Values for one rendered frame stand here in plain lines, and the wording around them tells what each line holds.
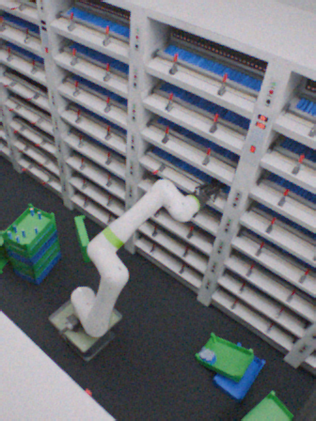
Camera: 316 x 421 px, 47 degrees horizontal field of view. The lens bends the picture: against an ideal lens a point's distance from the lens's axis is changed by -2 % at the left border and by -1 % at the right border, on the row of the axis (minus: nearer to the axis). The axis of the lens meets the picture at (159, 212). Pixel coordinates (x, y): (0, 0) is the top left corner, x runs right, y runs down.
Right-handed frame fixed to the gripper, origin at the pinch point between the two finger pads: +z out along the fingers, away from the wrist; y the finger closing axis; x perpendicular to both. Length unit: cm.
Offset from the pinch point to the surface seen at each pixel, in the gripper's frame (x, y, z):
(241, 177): -16.4, -13.3, -9.0
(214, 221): 24.7, -4.6, 4.4
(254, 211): 4.2, -23.8, 2.1
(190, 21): -76, 29, -18
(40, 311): 116, 65, -64
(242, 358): 94, -58, -10
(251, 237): 22.0, -27.6, 5.6
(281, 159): -33.2, -27.2, -7.5
